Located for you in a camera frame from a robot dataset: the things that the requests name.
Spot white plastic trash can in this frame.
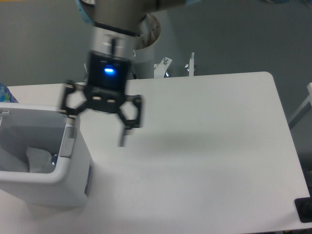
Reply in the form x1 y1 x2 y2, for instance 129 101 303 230
0 102 94 207

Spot white paper carton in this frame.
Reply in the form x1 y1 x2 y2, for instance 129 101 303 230
26 147 55 174

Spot white pedestal base brackets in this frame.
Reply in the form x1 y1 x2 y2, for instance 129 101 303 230
85 51 196 82

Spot white frame at right edge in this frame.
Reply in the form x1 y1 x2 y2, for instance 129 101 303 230
288 82 312 130

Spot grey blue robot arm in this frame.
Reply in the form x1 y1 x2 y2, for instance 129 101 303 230
59 0 195 146

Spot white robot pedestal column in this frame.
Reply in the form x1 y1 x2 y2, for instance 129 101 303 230
132 14 161 79

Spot blue patterned bottle at edge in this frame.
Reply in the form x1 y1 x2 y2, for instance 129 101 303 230
0 83 18 103

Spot clear plastic water bottle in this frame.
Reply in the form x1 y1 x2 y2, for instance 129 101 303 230
51 154 59 167

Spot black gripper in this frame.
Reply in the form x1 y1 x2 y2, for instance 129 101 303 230
60 51 143 147

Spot black clamp on table edge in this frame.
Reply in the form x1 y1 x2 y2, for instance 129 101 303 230
294 197 312 223

